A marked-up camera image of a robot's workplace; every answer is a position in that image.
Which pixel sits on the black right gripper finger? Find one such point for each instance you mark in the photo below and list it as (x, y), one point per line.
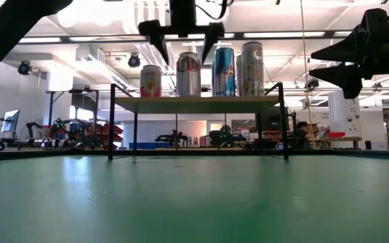
(346, 79)
(350, 49)

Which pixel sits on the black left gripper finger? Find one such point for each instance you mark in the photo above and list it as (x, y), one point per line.
(157, 40)
(213, 35)

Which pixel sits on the blue Red Bull can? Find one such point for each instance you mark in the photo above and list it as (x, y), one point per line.
(224, 74)

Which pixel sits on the pink and white soda can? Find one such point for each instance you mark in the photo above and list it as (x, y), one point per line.
(150, 84)

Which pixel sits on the tall white Celsius can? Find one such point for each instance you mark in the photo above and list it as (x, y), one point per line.
(252, 71)
(238, 77)

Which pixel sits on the silver Diet Coke can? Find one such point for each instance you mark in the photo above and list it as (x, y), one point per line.
(188, 81)

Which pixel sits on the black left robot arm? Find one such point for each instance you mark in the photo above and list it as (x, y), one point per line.
(5, 33)

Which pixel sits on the background black robot arm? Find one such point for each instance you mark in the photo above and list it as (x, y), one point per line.
(172, 138)

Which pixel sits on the black overhead light bar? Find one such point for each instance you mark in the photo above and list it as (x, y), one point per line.
(238, 34)

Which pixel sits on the small red bin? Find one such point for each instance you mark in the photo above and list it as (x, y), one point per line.
(337, 134)

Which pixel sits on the light wooden desk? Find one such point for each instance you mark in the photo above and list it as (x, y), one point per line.
(343, 138)

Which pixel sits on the person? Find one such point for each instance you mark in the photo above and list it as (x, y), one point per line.
(301, 135)

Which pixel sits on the white computer tower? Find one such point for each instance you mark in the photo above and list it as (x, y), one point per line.
(379, 145)

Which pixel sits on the black computer monitor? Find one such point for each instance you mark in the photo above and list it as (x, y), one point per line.
(270, 119)

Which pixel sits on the rack of red bins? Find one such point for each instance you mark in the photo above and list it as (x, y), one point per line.
(113, 130)

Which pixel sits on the background robot with green lights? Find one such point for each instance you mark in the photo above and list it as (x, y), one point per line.
(228, 136)
(59, 130)

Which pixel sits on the row of blue bins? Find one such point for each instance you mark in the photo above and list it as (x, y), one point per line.
(147, 146)

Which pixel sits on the tilted computer monitor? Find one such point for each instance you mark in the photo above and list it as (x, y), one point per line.
(11, 121)

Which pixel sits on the black ceiling camera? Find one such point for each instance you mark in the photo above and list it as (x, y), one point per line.
(25, 68)
(134, 61)

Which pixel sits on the wooden shelf with black frame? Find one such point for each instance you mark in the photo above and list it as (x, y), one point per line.
(194, 104)

